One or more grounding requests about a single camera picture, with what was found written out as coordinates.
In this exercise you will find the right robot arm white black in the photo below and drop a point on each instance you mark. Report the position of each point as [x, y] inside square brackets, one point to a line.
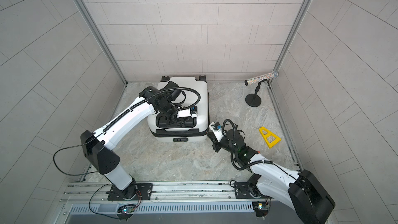
[301, 191]

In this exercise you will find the controller circuit board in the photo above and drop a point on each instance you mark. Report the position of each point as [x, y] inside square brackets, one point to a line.
[128, 209]
[261, 209]

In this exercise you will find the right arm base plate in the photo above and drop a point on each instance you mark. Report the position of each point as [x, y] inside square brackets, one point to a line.
[246, 190]

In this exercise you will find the yellow triangular plastic piece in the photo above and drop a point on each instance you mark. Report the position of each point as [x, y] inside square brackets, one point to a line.
[269, 137]

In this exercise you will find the aluminium mounting rail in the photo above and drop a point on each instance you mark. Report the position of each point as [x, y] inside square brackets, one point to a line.
[163, 191]

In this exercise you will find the white slotted cable duct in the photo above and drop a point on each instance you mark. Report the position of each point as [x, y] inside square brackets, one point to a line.
[167, 207]

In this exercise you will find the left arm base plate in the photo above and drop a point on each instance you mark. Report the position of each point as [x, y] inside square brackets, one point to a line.
[131, 193]

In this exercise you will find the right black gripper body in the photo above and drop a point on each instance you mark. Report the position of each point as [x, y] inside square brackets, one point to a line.
[225, 145]

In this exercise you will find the glitter tube on black stand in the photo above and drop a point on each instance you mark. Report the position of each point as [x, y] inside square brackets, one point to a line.
[253, 99]

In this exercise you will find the left controller circuit board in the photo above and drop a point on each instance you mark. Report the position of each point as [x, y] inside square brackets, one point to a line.
[128, 209]

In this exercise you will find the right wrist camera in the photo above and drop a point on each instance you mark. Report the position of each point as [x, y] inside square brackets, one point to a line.
[216, 129]

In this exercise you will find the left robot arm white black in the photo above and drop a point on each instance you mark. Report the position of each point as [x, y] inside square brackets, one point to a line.
[98, 146]

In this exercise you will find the right controller circuit board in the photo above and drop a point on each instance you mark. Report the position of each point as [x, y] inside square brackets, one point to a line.
[261, 209]

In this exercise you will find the white hard-shell suitcase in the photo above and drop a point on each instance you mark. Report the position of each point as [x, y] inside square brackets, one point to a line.
[164, 129]

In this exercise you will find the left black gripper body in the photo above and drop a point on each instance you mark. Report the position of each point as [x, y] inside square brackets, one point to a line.
[169, 110]

